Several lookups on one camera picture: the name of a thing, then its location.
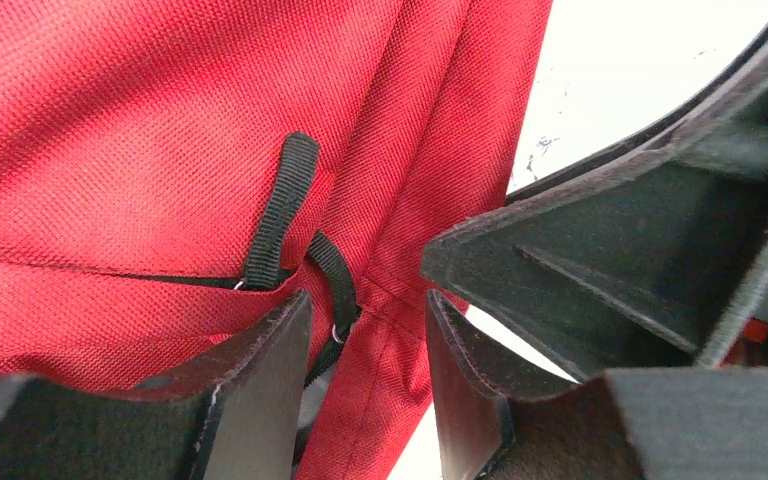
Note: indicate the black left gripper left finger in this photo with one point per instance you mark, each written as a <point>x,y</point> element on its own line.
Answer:
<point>228,413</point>

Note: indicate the red student backpack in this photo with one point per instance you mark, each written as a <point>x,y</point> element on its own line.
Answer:
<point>165,166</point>

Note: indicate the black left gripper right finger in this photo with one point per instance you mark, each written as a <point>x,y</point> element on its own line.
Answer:
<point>501,417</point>

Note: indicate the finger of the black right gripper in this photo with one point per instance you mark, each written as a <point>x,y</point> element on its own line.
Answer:
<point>651,252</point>

